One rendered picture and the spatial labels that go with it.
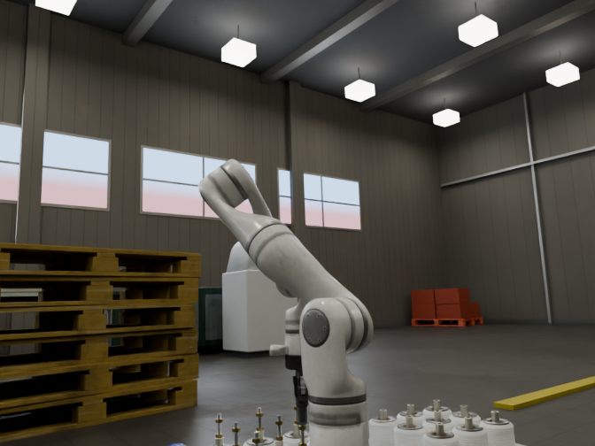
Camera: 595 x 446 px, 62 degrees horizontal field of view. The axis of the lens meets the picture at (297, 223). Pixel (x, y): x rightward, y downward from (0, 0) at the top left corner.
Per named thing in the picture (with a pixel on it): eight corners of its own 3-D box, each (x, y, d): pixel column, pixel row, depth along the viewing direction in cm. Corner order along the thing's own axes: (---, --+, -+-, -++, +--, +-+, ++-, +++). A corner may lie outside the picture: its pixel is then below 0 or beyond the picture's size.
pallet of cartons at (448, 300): (436, 323, 1247) (433, 289, 1260) (486, 324, 1137) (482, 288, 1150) (409, 326, 1187) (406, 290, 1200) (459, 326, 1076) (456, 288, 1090)
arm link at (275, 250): (298, 226, 97) (261, 221, 91) (389, 322, 81) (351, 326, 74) (278, 263, 101) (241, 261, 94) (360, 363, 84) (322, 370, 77)
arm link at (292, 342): (269, 353, 125) (268, 327, 126) (313, 351, 125) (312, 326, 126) (269, 357, 116) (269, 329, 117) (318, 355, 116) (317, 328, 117)
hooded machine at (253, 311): (274, 349, 685) (271, 241, 709) (302, 352, 633) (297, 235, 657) (222, 355, 639) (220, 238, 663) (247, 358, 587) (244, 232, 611)
